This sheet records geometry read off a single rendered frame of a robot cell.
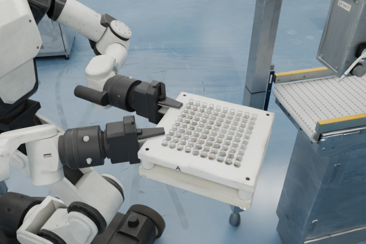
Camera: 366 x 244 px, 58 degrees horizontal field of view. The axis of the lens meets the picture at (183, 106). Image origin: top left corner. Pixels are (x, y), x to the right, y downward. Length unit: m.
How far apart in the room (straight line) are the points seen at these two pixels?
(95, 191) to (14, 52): 0.49
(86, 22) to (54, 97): 1.72
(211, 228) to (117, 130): 1.17
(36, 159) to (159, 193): 1.25
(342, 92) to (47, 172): 0.96
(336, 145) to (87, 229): 0.82
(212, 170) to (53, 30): 2.64
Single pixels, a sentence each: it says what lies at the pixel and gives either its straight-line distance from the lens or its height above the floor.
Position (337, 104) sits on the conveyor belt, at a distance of 1.19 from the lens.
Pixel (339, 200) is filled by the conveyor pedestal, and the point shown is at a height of 0.41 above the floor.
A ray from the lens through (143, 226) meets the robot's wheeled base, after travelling 1.55.
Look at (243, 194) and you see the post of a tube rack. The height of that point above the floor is 0.98.
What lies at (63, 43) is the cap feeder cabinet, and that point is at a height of 0.18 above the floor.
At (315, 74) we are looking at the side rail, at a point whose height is 0.88.
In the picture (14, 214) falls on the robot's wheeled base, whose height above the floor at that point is 0.34.
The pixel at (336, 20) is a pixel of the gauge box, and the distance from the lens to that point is 0.89.
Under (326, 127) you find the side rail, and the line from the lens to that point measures 1.04.
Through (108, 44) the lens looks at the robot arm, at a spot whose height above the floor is 1.01.
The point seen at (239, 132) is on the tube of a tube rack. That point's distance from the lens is 0.74.
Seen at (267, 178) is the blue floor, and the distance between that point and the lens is 2.04.
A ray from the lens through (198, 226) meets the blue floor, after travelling 1.79.
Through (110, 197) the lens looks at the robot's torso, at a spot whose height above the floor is 0.60.
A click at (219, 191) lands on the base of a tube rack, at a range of 0.69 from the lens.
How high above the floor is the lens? 1.49
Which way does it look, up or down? 37 degrees down
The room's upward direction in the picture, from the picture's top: straight up
